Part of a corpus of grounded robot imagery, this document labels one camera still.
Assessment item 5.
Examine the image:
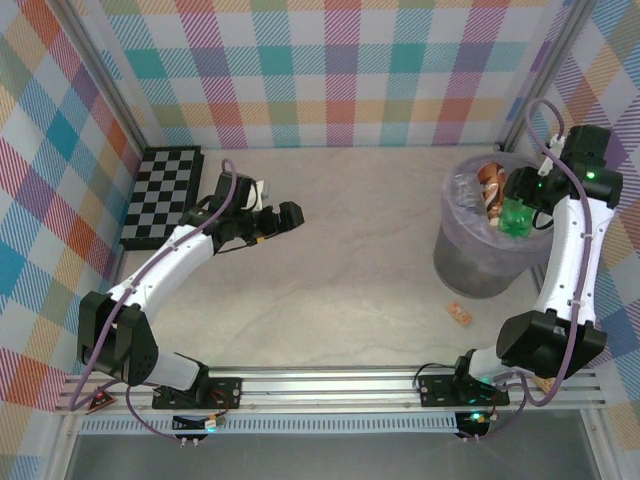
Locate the brown swirl label bottle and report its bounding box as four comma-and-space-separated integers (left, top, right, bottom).
477, 162, 506, 221

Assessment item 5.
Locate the green bottle yellow cap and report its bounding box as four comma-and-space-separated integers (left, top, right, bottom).
497, 197, 539, 239

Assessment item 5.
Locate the clear crushed bottle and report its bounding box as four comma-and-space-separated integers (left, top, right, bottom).
451, 172, 482, 210

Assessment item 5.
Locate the grey plastic bin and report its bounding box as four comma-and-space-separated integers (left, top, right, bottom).
432, 154, 556, 300

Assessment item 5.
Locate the grey trash bin with liner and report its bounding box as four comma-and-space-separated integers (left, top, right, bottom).
439, 154, 556, 254

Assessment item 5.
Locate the black grey chessboard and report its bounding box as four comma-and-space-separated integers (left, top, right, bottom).
118, 145, 206, 252

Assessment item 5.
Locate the left small controller board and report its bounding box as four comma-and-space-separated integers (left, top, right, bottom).
172, 413, 226, 435

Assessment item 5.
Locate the small controller board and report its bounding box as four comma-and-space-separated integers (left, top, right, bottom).
455, 409, 494, 437
172, 413, 226, 435

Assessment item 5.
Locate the red triangle sign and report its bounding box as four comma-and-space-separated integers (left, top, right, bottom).
85, 389, 115, 415

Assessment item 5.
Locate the right small controller board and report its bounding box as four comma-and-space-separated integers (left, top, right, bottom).
455, 409, 494, 437

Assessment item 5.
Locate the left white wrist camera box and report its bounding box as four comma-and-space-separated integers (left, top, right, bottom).
247, 178, 271, 210

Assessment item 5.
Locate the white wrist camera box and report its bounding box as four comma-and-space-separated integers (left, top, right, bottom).
247, 178, 271, 210
537, 133, 569, 176

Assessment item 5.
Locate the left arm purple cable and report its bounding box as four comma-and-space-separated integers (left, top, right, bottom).
67, 158, 239, 445

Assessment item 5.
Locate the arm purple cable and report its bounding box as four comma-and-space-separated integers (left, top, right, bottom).
67, 158, 239, 445
459, 98, 591, 444

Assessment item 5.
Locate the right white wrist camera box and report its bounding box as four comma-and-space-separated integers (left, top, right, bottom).
537, 133, 569, 176

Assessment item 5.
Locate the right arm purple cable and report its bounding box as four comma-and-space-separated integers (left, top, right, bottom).
459, 98, 591, 444

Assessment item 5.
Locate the aluminium frame post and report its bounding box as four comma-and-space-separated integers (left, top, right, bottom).
52, 0, 154, 151
497, 0, 601, 154

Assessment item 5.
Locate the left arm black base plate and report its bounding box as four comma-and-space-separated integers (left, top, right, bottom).
151, 377, 244, 411

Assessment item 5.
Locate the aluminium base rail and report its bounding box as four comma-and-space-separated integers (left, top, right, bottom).
52, 367, 606, 416

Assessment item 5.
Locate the white slotted cable duct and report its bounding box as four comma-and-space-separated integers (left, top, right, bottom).
79, 412, 459, 435

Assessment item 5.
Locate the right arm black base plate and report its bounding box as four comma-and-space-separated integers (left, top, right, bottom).
417, 372, 511, 407

